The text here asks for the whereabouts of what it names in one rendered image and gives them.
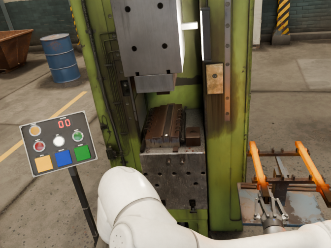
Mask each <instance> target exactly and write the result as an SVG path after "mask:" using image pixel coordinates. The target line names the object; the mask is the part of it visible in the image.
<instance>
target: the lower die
mask: <svg viewBox="0 0 331 248"><path fill-rule="evenodd" d="M168 105H173V110H172V116H171V122H170V128H169V135H168V137H165V138H163V131H164V126H165V122H166V115H167V110H168ZM154 108H155V110H153V111H154V113H155V114H154V113H152V114H153V116H154V117H153V116H152V117H151V118H152V119H153V120H152V119H151V120H150V121H151V123H152V124H151V123H149V125H150V126H151V128H150V126H148V129H149V130H150V132H149V130H147V133H146V137H145V144H146V148H160V146H161V148H172V147H177V146H178V147H180V131H176V130H181V128H180V127H177V126H181V123H178V124H177V125H176V123H177V122H181V120H177V119H182V117H181V116H178V115H182V113H178V112H182V110H181V109H182V104H175V103H171V104H167V105H160V107H154ZM180 108H181V109H180ZM178 109H180V110H179V111H178ZM177 113H178V114H177ZM177 116H178V118H177ZM176 120H177V121H176ZM176 127H177V128H176ZM175 128H176V129H175ZM175 131H176V133H175Z"/></svg>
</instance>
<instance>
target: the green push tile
mask: <svg viewBox="0 0 331 248"><path fill-rule="evenodd" d="M74 152H75V156H76V159H77V162H78V161H82V160H85V159H89V158H91V155H90V151H89V147H88V145H85V146H81V147H77V148H74Z"/></svg>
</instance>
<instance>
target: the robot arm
mask: <svg viewBox="0 0 331 248"><path fill-rule="evenodd" d="M267 188H268V192H269V195H270V197H269V198H268V201H269V202H271V210H272V212H269V211H268V210H267V208H266V206H265V204H264V197H263V193H262V189H261V185H259V192H258V198H255V212H254V218H253V219H254V220H256V219H258V220H260V222H261V223H262V226H263V230H264V231H263V235H259V236H253V237H246V238H240V239H233V240H213V239H210V238H208V237H205V236H203V235H201V234H199V233H197V232H195V231H193V230H192V229H189V228H186V227H183V226H180V225H178V224H177V221H176V220H175V219H174V218H173V217H172V215H171V214H170V213H169V212H168V211H167V209H166V208H165V207H164V205H163V204H162V202H161V200H160V197H159V195H158V194H157V192H156V191H155V189H154V188H153V186H152V185H151V184H150V182H149V181H148V180H147V179H146V178H145V176H144V175H142V174H141V173H140V172H139V171H137V170H135V169H133V168H129V167H124V166H117V167H114V168H111V169H109V170H108V171H107V172H105V174H104V175H103V176H102V178H101V181H100V183H99V187H98V195H99V197H98V213H97V230H98V233H99V238H98V242H97V246H96V248H331V220H325V221H323V222H316V223H312V224H306V225H303V226H302V227H300V228H299V229H298V230H293V231H287V230H286V229H285V228H284V225H283V221H284V220H285V221H288V217H289V215H288V214H287V213H286V212H285V210H284V208H283V206H282V204H281V202H280V200H279V198H276V199H275V198H274V197H273V193H272V192H270V191H269V187H268V186H267ZM258 203H259V204H260V206H261V209H262V212H263V215H262V216H261V217H260V215H259V213H258ZM275 203H276V206H277V208H278V210H279V212H280V214H281V216H280V215H278V214H277V213H276V209H275Z"/></svg>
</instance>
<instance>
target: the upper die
mask: <svg viewBox="0 0 331 248"><path fill-rule="evenodd" d="M176 77H177V73H170V70H168V71H167V74H157V75H143V76H140V75H139V72H138V73H137V75H136V76H134V80H135V86H136V92H137V93H153V92H169V91H174V89H175V83H176Z"/></svg>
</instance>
